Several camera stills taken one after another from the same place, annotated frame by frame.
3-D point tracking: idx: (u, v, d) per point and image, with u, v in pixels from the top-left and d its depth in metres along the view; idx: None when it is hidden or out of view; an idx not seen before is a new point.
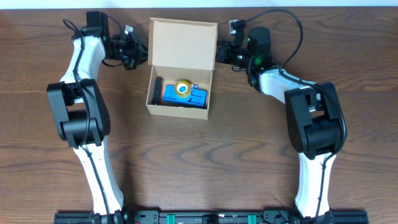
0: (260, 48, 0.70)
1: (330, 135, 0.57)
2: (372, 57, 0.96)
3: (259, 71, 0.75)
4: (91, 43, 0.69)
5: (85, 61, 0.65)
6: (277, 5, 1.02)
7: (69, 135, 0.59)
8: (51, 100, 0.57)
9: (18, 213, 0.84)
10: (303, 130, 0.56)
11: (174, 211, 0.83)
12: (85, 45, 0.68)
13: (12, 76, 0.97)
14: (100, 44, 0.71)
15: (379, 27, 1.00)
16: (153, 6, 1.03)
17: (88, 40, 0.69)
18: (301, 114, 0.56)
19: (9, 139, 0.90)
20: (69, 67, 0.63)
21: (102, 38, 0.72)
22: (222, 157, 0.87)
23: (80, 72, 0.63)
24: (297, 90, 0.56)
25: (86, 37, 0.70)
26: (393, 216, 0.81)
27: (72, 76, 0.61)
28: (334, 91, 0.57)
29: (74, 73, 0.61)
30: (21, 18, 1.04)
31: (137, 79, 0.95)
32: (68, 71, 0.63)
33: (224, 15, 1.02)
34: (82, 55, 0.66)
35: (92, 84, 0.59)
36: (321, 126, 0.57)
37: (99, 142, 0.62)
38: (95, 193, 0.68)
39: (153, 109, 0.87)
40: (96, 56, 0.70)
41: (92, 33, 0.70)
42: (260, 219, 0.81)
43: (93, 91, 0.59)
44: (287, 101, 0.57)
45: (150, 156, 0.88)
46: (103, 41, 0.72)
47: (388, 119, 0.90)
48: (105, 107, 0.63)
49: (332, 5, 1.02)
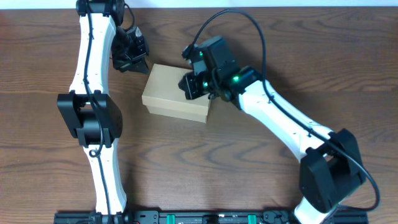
0: (218, 58, 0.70)
1: (351, 190, 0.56)
2: (372, 56, 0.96)
3: (230, 81, 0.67)
4: (100, 28, 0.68)
5: (95, 61, 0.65)
6: (277, 5, 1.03)
7: (80, 136, 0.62)
8: (61, 109, 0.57)
9: (17, 213, 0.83)
10: (327, 199, 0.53)
11: (174, 211, 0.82)
12: (94, 33, 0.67)
13: (13, 76, 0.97)
14: (111, 23, 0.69)
15: (379, 27, 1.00)
16: (155, 6, 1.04)
17: (96, 17, 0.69)
18: (325, 185, 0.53)
19: (9, 139, 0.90)
20: (79, 74, 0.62)
21: (112, 9, 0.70)
22: (222, 157, 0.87)
23: (91, 79, 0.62)
24: (317, 159, 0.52)
25: (92, 14, 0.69)
26: (393, 216, 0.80)
27: (83, 85, 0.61)
28: (352, 141, 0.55)
29: (84, 82, 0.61)
30: (22, 19, 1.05)
31: (137, 80, 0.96)
32: (78, 79, 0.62)
33: (225, 14, 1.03)
34: (91, 55, 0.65)
35: (104, 100, 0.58)
36: (344, 185, 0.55)
37: (109, 144, 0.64)
38: (99, 192, 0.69)
39: (153, 109, 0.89)
40: (107, 42, 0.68)
41: (100, 7, 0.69)
42: (260, 219, 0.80)
43: (104, 106, 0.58)
44: (309, 173, 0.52)
45: (150, 155, 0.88)
46: (113, 13, 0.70)
47: (388, 119, 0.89)
48: (116, 109, 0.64)
49: (331, 6, 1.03)
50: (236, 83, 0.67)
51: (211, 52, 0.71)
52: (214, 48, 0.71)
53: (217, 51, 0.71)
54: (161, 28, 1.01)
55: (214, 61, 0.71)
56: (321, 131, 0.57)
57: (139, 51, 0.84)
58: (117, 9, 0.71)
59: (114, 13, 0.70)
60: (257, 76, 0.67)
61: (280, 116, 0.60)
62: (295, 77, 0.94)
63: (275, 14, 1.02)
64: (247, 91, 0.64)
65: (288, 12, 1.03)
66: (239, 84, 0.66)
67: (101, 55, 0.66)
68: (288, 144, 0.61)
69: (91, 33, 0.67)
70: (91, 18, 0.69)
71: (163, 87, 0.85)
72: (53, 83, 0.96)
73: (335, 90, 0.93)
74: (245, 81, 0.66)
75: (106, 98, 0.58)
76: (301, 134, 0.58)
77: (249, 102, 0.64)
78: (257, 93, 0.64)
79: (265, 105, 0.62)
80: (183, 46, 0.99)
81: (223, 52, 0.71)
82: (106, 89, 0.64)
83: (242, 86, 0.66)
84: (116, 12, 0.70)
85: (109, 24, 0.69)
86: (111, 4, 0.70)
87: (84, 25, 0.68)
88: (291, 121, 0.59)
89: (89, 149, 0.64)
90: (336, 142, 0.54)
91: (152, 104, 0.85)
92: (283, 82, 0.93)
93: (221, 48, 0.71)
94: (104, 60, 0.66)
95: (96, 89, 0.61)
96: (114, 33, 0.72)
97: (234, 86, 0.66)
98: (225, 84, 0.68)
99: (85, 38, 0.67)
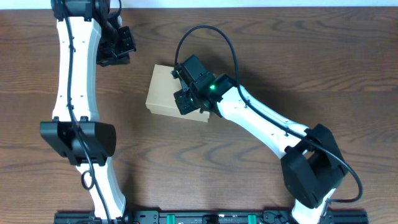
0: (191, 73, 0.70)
1: (336, 183, 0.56)
2: (372, 57, 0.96)
3: (208, 91, 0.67)
4: (82, 37, 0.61)
5: (79, 79, 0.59)
6: (277, 5, 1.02)
7: (70, 157, 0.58)
8: (46, 137, 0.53)
9: (18, 213, 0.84)
10: (311, 194, 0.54)
11: (174, 212, 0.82)
12: (76, 45, 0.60)
13: (13, 76, 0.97)
14: (94, 28, 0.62)
15: (379, 27, 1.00)
16: (155, 6, 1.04)
17: (75, 21, 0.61)
18: (308, 181, 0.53)
19: (9, 139, 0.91)
20: (62, 97, 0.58)
21: (96, 6, 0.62)
22: (222, 157, 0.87)
23: (76, 102, 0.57)
24: (295, 157, 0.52)
25: (71, 18, 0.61)
26: (393, 216, 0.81)
27: (68, 109, 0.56)
28: (328, 134, 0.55)
29: (68, 107, 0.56)
30: (22, 19, 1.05)
31: (136, 80, 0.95)
32: (61, 103, 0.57)
33: (225, 14, 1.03)
34: (73, 71, 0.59)
35: (91, 130, 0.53)
36: (328, 178, 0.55)
37: (103, 163, 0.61)
38: (97, 202, 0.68)
39: (155, 111, 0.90)
40: (92, 52, 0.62)
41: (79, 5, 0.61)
42: (260, 219, 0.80)
43: (91, 135, 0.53)
44: (289, 172, 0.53)
45: (149, 156, 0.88)
46: (96, 10, 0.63)
47: (388, 119, 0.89)
48: (109, 131, 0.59)
49: (332, 5, 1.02)
50: (212, 92, 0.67)
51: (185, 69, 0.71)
52: (186, 65, 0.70)
53: (189, 66, 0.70)
54: (161, 28, 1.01)
55: (189, 75, 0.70)
56: (298, 130, 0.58)
57: (126, 46, 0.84)
58: (101, 5, 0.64)
59: (97, 10, 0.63)
60: (233, 82, 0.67)
61: (259, 121, 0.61)
62: (295, 77, 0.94)
63: (276, 14, 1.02)
64: (225, 99, 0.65)
65: (289, 12, 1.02)
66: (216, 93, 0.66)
67: (86, 71, 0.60)
68: (272, 147, 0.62)
69: (72, 43, 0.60)
70: (70, 24, 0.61)
71: (164, 90, 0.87)
72: (53, 83, 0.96)
73: (335, 90, 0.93)
74: (221, 90, 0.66)
75: (93, 126, 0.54)
76: (279, 135, 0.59)
77: (227, 109, 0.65)
78: (234, 100, 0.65)
79: (242, 111, 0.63)
80: (183, 46, 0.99)
81: (196, 65, 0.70)
82: (93, 111, 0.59)
83: (219, 94, 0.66)
84: (99, 8, 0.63)
85: (93, 30, 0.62)
86: (92, 1, 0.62)
87: (63, 33, 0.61)
88: (267, 124, 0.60)
89: (83, 168, 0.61)
90: (313, 138, 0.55)
91: (154, 107, 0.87)
92: (283, 82, 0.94)
93: (194, 63, 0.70)
94: (89, 76, 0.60)
95: (83, 116, 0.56)
96: (99, 37, 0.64)
97: (212, 96, 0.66)
98: (203, 96, 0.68)
99: (65, 49, 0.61)
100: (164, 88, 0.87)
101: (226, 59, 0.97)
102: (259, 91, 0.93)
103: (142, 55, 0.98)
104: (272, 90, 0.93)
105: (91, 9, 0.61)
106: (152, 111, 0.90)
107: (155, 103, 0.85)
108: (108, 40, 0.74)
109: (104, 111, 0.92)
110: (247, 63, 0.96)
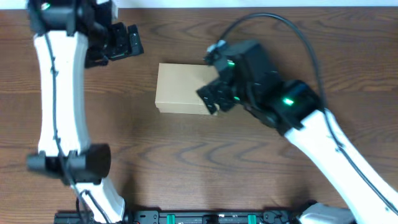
0: (254, 70, 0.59)
1: None
2: (372, 57, 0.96)
3: (280, 102, 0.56)
4: (64, 56, 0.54)
5: (63, 107, 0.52)
6: (277, 5, 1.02)
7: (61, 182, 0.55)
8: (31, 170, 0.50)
9: (18, 213, 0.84)
10: None
11: (174, 211, 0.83)
12: (58, 65, 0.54)
13: (13, 76, 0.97)
14: (79, 43, 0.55)
15: (379, 27, 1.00)
16: (155, 5, 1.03)
17: (56, 35, 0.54)
18: None
19: (9, 139, 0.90)
20: (46, 126, 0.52)
21: (78, 14, 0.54)
22: (222, 157, 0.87)
23: (62, 134, 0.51)
24: None
25: (51, 32, 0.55)
26: None
27: (54, 142, 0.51)
28: None
29: (55, 140, 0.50)
30: (22, 19, 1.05)
31: (137, 79, 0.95)
32: (46, 135, 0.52)
33: (225, 14, 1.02)
34: (56, 97, 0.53)
35: (81, 165, 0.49)
36: None
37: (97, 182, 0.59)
38: (96, 212, 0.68)
39: (165, 109, 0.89)
40: (78, 71, 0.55)
41: (58, 16, 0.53)
42: (260, 219, 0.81)
43: (81, 170, 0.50)
44: None
45: (150, 156, 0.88)
46: (79, 18, 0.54)
47: (388, 119, 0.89)
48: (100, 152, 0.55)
49: (332, 5, 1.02)
50: (289, 107, 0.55)
51: (244, 62, 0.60)
52: (247, 56, 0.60)
53: (252, 60, 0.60)
54: (161, 28, 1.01)
55: (249, 73, 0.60)
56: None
57: (120, 48, 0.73)
58: (85, 13, 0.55)
59: (81, 18, 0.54)
60: (313, 98, 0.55)
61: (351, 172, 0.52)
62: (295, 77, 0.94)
63: (276, 14, 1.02)
64: (306, 127, 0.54)
65: (289, 12, 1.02)
66: (291, 109, 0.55)
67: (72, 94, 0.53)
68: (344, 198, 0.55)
69: (54, 64, 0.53)
70: (50, 41, 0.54)
71: (171, 88, 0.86)
72: None
73: (335, 90, 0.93)
74: (300, 107, 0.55)
75: (81, 161, 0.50)
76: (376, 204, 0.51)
77: (310, 143, 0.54)
78: (316, 129, 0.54)
79: (331, 154, 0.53)
80: (183, 46, 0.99)
81: (260, 61, 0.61)
82: (84, 140, 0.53)
83: (298, 112, 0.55)
84: (83, 16, 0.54)
85: (77, 46, 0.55)
86: (74, 9, 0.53)
87: (42, 53, 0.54)
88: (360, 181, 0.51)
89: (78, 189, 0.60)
90: None
91: (164, 106, 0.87)
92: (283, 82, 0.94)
93: (257, 55, 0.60)
94: (77, 100, 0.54)
95: (71, 149, 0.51)
96: (86, 50, 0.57)
97: (279, 107, 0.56)
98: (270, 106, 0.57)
99: (46, 70, 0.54)
100: (171, 86, 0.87)
101: None
102: None
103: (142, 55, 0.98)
104: None
105: (73, 20, 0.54)
106: (161, 110, 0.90)
107: (165, 101, 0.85)
108: (98, 43, 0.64)
109: (104, 111, 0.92)
110: None
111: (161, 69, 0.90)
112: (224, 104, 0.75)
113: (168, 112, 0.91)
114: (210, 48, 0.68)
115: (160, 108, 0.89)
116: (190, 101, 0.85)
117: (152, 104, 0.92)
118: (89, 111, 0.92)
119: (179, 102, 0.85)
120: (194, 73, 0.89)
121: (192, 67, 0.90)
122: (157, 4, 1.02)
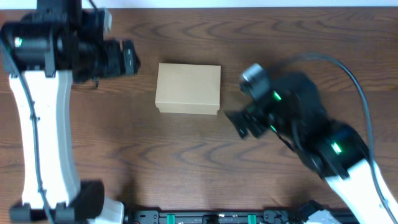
0: (302, 107, 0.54)
1: None
2: (372, 57, 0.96)
3: (328, 149, 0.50)
4: (45, 101, 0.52)
5: (46, 154, 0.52)
6: (277, 5, 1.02)
7: None
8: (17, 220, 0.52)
9: None
10: None
11: (174, 211, 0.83)
12: (40, 111, 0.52)
13: None
14: (60, 83, 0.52)
15: (379, 27, 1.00)
16: (155, 6, 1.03)
17: (33, 74, 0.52)
18: None
19: (9, 139, 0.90)
20: (32, 177, 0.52)
21: (56, 48, 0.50)
22: (222, 157, 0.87)
23: (47, 181, 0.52)
24: None
25: (28, 72, 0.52)
26: None
27: (40, 193, 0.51)
28: None
29: (40, 193, 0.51)
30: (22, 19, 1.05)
31: (137, 79, 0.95)
32: (33, 183, 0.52)
33: (225, 14, 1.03)
34: (40, 145, 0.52)
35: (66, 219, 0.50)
36: None
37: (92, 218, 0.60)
38: None
39: (165, 109, 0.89)
40: (62, 114, 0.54)
41: (33, 53, 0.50)
42: (260, 219, 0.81)
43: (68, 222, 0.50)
44: None
45: (150, 156, 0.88)
46: (58, 54, 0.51)
47: (388, 119, 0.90)
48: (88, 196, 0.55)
49: (332, 6, 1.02)
50: (337, 155, 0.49)
51: (293, 98, 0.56)
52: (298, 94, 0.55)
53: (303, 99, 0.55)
54: (161, 28, 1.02)
55: (296, 108, 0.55)
56: None
57: (112, 62, 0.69)
58: (64, 46, 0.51)
59: (61, 54, 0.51)
60: (364, 149, 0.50)
61: None
62: None
63: (275, 14, 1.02)
64: (352, 178, 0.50)
65: (289, 12, 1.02)
66: (337, 157, 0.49)
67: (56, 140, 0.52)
68: None
69: (33, 110, 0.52)
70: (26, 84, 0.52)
71: (171, 88, 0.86)
72: None
73: (335, 90, 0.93)
74: (348, 157, 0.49)
75: (65, 215, 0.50)
76: None
77: (354, 195, 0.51)
78: (360, 181, 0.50)
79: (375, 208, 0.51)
80: (183, 46, 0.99)
81: (309, 97, 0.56)
82: (70, 187, 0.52)
83: (346, 162, 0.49)
84: (62, 50, 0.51)
85: (58, 88, 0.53)
86: (52, 44, 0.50)
87: (20, 97, 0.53)
88: None
89: None
90: None
91: (165, 105, 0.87)
92: None
93: (307, 93, 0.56)
94: (61, 145, 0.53)
95: (58, 201, 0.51)
96: (70, 84, 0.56)
97: (328, 154, 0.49)
98: (313, 149, 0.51)
99: (26, 115, 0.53)
100: (171, 86, 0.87)
101: (226, 59, 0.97)
102: None
103: (142, 55, 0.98)
104: None
105: (52, 55, 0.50)
106: (161, 109, 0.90)
107: (165, 101, 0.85)
108: (88, 66, 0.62)
109: (104, 111, 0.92)
110: (246, 63, 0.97)
111: (161, 68, 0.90)
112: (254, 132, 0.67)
113: (167, 111, 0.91)
114: (247, 72, 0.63)
115: (160, 108, 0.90)
116: (191, 100, 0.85)
117: (152, 104, 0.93)
118: (89, 111, 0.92)
119: (178, 102, 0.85)
120: (194, 73, 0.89)
121: (192, 66, 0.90)
122: (157, 5, 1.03)
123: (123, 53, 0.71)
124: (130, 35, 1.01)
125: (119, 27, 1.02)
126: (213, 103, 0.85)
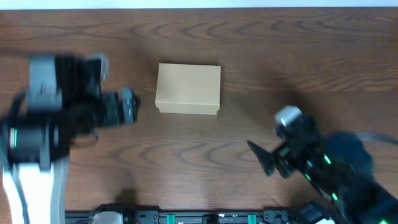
0: (353, 177, 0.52)
1: None
2: (372, 58, 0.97)
3: None
4: (39, 198, 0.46)
5: None
6: (277, 5, 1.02)
7: None
8: None
9: None
10: None
11: (174, 211, 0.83)
12: (32, 202, 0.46)
13: (13, 77, 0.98)
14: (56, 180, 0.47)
15: (379, 27, 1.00)
16: (155, 6, 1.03)
17: (27, 170, 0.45)
18: None
19: None
20: None
21: (53, 145, 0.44)
22: (222, 157, 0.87)
23: None
24: None
25: (22, 168, 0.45)
26: None
27: None
28: None
29: None
30: (22, 20, 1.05)
31: (137, 80, 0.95)
32: None
33: (225, 15, 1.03)
34: None
35: None
36: None
37: None
38: None
39: (164, 109, 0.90)
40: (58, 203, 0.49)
41: (27, 152, 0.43)
42: (260, 219, 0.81)
43: None
44: None
45: (150, 156, 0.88)
46: (53, 149, 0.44)
47: (388, 119, 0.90)
48: None
49: (331, 6, 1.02)
50: None
51: (347, 168, 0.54)
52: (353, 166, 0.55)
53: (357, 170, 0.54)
54: (161, 28, 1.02)
55: (348, 176, 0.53)
56: None
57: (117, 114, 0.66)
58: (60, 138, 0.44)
59: (56, 147, 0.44)
60: None
61: None
62: (295, 78, 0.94)
63: (275, 14, 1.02)
64: None
65: (288, 12, 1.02)
66: None
67: None
68: None
69: (25, 205, 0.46)
70: (18, 180, 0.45)
71: (171, 88, 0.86)
72: None
73: (334, 90, 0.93)
74: None
75: None
76: None
77: None
78: None
79: None
80: (183, 46, 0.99)
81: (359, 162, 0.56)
82: None
83: None
84: (58, 144, 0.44)
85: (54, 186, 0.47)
86: (48, 138, 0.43)
87: (10, 192, 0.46)
88: None
89: None
90: None
91: (165, 105, 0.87)
92: (283, 82, 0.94)
93: (359, 164, 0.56)
94: None
95: None
96: (66, 170, 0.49)
97: None
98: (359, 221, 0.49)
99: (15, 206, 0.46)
100: (171, 86, 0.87)
101: (226, 59, 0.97)
102: (259, 91, 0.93)
103: (142, 55, 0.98)
104: (272, 91, 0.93)
105: (48, 147, 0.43)
106: (161, 110, 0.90)
107: (165, 101, 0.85)
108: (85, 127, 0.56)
109: None
110: (246, 63, 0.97)
111: (161, 68, 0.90)
112: (280, 171, 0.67)
113: (167, 112, 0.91)
114: (285, 116, 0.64)
115: (160, 108, 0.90)
116: (191, 101, 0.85)
117: (152, 104, 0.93)
118: None
119: (178, 102, 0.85)
120: (194, 73, 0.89)
121: (192, 67, 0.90)
122: (157, 5, 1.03)
123: (122, 103, 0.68)
124: (130, 35, 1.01)
125: (120, 27, 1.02)
126: (212, 103, 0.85)
